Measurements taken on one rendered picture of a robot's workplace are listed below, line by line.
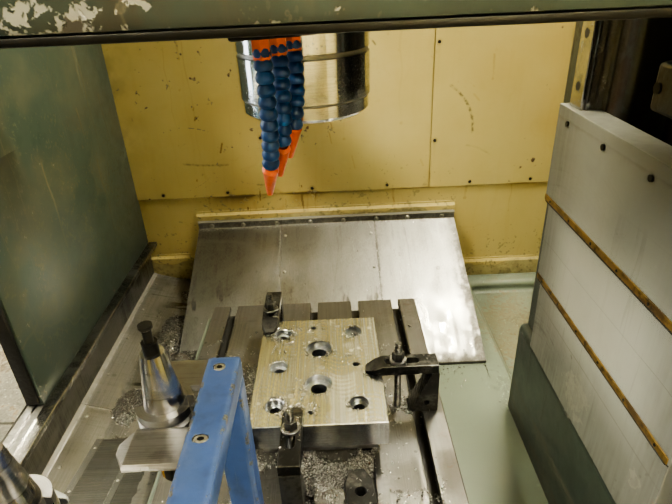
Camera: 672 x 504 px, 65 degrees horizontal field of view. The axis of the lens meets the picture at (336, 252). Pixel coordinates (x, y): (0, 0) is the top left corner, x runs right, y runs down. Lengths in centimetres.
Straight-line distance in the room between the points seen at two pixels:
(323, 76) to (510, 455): 102
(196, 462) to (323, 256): 127
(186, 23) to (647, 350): 68
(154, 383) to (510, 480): 93
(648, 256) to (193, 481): 60
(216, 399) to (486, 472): 84
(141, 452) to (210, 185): 134
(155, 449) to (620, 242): 65
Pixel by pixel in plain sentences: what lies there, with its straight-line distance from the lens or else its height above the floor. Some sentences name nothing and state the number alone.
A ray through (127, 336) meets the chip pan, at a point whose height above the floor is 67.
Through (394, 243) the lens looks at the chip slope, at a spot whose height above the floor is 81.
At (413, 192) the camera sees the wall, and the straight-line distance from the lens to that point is 184.
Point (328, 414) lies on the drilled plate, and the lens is 91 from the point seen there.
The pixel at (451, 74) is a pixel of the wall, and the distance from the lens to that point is 175.
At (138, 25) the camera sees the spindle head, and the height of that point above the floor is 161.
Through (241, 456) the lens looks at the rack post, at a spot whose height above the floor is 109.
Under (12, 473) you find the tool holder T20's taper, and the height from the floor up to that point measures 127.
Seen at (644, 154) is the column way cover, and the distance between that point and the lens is 78.
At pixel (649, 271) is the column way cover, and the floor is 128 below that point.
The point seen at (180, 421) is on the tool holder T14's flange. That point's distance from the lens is 62.
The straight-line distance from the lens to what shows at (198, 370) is 67.
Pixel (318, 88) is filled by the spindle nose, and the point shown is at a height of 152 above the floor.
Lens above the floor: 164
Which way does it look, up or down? 28 degrees down
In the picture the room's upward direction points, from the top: 3 degrees counter-clockwise
